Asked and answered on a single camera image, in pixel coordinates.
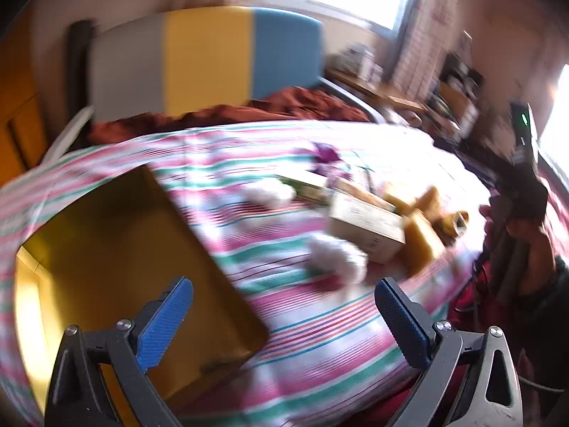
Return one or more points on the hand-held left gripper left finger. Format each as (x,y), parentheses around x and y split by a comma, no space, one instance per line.
(162,320)

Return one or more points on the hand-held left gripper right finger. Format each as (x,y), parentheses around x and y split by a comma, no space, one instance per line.
(402,320)

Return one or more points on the gold cardboard box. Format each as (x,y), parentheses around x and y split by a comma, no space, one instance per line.
(133,249)

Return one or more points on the yellow sponge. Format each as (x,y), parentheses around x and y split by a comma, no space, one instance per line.
(422,238)

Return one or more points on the clear plastic bag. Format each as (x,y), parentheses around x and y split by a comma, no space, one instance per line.
(340,255)
(269,193)

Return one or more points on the yellow plush toy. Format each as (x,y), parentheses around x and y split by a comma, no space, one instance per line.
(433,207)

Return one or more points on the cereal bar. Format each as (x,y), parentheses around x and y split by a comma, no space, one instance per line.
(306,184)

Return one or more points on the person's right hand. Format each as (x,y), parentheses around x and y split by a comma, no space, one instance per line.
(535,249)

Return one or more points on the pink green striped bed sheet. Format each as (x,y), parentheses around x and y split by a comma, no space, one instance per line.
(311,320)

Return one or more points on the pale green carton box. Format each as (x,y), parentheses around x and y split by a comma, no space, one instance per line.
(366,227)

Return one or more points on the cluttered shelf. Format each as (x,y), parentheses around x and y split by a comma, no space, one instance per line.
(458,93)

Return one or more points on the wooden desk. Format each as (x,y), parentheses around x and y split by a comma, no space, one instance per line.
(378,91)

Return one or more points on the purple snack packet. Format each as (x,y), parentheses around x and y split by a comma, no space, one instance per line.
(326,152)

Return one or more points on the white box with print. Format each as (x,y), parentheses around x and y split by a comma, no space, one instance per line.
(362,62)

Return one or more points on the rust brown blanket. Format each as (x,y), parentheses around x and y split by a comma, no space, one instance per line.
(275,106)

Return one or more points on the grey yellow blue headboard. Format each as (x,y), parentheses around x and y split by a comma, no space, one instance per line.
(200,58)

